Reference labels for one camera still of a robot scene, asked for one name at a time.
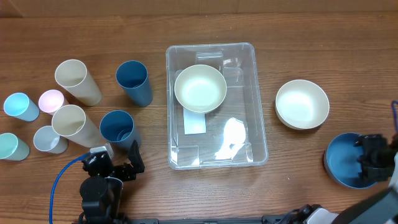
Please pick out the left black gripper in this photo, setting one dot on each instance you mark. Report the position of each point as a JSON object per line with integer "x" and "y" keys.
{"x": 136, "y": 161}

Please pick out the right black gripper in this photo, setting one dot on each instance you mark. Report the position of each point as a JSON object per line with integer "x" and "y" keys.
{"x": 369, "y": 172}

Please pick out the blue bowl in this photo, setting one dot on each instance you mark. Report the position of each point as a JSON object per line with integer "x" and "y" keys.
{"x": 341, "y": 162}

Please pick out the tall cream cup front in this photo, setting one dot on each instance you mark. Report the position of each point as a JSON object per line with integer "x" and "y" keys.
{"x": 71, "y": 122}

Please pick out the tall cream cup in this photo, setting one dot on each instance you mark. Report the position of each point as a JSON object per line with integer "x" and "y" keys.
{"x": 74, "y": 77}
{"x": 71, "y": 122}

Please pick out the tall dark blue cup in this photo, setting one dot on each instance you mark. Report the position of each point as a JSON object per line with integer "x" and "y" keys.
{"x": 133, "y": 77}
{"x": 119, "y": 128}

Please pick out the small grey cup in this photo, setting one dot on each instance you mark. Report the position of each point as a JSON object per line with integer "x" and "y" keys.
{"x": 47, "y": 140}

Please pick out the cream bowl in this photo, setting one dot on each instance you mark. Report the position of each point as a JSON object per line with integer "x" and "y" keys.
{"x": 301, "y": 105}
{"x": 200, "y": 88}

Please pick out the small pink cup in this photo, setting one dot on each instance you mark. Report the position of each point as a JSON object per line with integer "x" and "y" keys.
{"x": 51, "y": 101}

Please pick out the small mint green cup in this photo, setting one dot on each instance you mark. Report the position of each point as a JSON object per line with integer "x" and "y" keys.
{"x": 13, "y": 148}

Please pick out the small light blue cup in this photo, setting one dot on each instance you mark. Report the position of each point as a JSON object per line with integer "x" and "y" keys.
{"x": 20, "y": 106}

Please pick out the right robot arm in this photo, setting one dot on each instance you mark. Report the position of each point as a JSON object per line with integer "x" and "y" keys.
{"x": 379, "y": 208}

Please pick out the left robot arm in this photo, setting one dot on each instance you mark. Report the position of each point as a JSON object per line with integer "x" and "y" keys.
{"x": 101, "y": 192}

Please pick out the tall dark blue cup front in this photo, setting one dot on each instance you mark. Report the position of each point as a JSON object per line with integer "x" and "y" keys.
{"x": 119, "y": 128}

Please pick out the white label in bin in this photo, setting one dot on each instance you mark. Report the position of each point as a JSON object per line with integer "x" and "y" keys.
{"x": 194, "y": 123}

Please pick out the clear plastic storage bin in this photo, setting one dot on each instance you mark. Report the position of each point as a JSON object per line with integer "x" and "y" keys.
{"x": 235, "y": 134}

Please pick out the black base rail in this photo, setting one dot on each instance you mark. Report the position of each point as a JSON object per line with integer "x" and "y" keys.
{"x": 256, "y": 220}

